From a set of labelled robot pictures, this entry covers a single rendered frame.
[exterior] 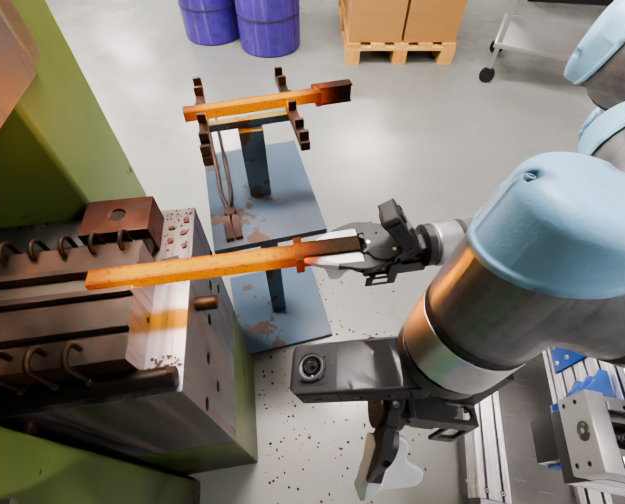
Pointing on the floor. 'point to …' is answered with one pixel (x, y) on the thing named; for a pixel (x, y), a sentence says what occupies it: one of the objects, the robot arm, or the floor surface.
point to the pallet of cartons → (400, 28)
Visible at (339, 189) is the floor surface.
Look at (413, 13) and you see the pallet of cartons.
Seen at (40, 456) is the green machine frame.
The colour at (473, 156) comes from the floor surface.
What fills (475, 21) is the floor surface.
